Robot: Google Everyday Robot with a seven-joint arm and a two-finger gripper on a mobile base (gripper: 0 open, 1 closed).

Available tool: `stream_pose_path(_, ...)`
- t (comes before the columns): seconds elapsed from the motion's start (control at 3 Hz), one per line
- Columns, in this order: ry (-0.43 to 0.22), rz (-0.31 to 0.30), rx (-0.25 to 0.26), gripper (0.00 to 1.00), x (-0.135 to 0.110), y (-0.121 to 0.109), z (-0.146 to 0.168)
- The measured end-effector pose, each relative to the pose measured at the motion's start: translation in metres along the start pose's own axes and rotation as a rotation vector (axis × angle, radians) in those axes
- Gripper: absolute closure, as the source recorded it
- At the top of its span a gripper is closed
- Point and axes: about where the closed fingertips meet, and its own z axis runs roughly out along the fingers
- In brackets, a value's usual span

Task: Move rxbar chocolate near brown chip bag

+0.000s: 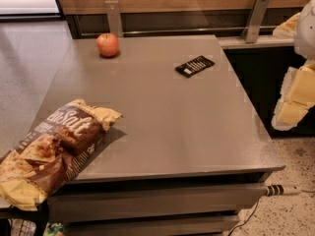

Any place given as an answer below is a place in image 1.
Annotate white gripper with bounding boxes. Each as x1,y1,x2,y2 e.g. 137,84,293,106
272,60,315,131

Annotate black rxbar chocolate bar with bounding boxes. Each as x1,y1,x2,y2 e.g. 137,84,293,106
175,55,215,78

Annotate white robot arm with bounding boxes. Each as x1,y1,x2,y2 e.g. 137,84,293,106
272,0,315,131

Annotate yellow bag on counter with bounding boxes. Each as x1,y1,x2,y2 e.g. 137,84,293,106
273,13,300,38

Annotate brown chip bag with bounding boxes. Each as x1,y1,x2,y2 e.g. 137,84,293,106
0,99,122,211

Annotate red apple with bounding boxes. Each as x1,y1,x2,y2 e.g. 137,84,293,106
96,33,119,57

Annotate grey drawer cabinet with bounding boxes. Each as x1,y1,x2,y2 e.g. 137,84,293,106
47,172,274,236

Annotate colourful packages under table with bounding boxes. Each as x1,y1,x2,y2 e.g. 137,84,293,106
9,218,65,236

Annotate right metal bracket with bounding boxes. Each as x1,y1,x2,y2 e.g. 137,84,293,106
241,0,270,43

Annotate metal bracket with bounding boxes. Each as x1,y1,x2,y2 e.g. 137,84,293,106
241,0,270,43
105,0,123,38

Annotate striped cable plug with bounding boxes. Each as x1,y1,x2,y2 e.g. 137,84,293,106
265,184,315,197

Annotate left metal bracket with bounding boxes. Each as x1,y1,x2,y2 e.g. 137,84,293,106
105,0,123,38

